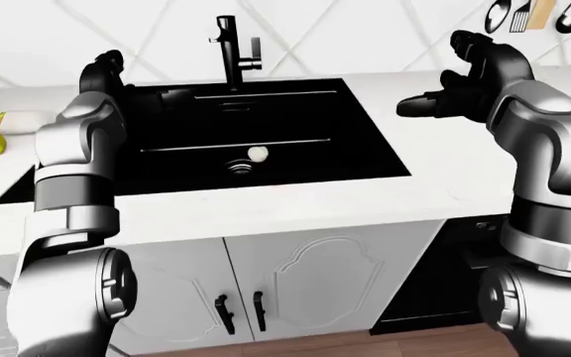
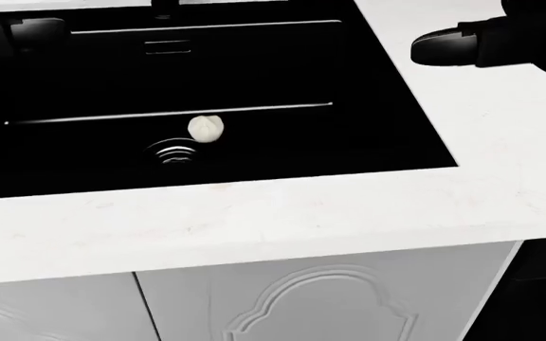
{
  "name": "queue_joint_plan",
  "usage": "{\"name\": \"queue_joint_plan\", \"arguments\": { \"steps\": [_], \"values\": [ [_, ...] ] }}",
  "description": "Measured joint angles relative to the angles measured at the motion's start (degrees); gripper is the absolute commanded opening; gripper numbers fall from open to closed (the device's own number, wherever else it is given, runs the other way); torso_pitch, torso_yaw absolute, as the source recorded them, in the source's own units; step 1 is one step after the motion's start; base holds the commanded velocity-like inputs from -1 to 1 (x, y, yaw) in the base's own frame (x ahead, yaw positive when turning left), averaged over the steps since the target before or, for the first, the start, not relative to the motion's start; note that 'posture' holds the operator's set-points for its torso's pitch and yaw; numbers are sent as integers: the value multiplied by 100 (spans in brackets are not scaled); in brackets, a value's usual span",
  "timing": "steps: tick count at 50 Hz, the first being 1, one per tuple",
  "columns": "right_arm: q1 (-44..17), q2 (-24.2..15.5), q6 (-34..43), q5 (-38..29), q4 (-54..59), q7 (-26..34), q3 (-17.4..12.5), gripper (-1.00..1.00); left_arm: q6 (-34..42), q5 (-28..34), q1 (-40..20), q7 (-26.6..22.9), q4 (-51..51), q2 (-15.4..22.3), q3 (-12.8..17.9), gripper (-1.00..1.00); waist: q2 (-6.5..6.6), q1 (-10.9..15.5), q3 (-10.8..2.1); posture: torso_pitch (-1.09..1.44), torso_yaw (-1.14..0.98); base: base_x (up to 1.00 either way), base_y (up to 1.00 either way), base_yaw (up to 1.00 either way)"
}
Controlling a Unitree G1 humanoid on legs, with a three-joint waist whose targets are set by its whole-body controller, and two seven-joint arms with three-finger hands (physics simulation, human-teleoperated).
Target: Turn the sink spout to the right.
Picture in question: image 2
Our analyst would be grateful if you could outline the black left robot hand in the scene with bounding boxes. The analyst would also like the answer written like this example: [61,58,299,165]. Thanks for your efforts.
[0,7,71,62]

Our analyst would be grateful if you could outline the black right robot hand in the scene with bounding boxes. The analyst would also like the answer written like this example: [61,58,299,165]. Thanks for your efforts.
[409,0,546,97]

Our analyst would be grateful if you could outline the black rectangular sink basin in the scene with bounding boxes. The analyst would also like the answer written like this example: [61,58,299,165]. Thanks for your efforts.
[0,0,459,201]

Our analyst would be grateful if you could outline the metal sink drain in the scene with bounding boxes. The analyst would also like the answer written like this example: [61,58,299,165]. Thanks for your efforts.
[143,136,208,167]

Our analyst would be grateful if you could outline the white garlic bulb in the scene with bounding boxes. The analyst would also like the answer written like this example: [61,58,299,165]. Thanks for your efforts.
[187,114,227,145]

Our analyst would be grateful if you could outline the white ornate cabinet door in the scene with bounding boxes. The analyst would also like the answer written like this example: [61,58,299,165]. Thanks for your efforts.
[135,242,520,341]
[0,271,161,341]

